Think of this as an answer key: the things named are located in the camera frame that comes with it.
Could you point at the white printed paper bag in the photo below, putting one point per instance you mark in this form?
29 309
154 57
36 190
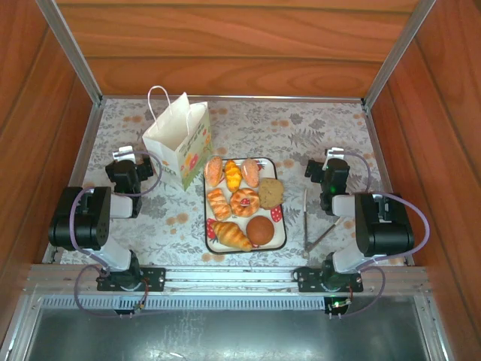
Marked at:
169 143

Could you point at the long aluminium base rail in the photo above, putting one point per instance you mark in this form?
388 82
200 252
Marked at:
225 276

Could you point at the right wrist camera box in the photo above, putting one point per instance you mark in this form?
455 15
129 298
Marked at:
334 153

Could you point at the fake croissant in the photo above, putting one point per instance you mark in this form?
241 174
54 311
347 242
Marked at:
231 234

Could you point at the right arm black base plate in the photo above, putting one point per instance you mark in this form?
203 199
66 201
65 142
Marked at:
306 280

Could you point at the aluminium frame post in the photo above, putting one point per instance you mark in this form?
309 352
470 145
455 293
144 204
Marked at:
399 49
71 49

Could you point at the small connector board green light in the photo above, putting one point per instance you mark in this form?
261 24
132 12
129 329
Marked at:
338 305

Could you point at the metal tongs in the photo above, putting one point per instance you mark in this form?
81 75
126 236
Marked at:
305 222

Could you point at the round brown fake bun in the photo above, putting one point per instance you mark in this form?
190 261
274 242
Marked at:
260 230

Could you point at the chocolate chip fake cookie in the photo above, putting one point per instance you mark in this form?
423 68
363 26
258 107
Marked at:
271 193

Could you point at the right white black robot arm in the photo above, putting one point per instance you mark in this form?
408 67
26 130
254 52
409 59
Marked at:
383 225

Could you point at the grey metal sheet panel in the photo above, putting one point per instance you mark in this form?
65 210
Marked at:
225 338

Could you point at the floral table mat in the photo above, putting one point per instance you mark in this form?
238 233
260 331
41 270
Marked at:
263 124

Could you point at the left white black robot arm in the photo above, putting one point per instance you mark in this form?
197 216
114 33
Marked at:
80 222

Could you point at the yellow striped fake bread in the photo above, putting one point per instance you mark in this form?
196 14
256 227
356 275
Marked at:
233 176

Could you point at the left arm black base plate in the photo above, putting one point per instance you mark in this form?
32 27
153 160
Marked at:
156 278

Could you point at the sugared oval fake bread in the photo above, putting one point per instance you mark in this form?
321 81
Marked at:
214 171
250 173

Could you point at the twisted fake pastry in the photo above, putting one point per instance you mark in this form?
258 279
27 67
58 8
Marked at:
219 205

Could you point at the strawberry print white tray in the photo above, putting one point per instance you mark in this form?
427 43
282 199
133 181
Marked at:
280 229

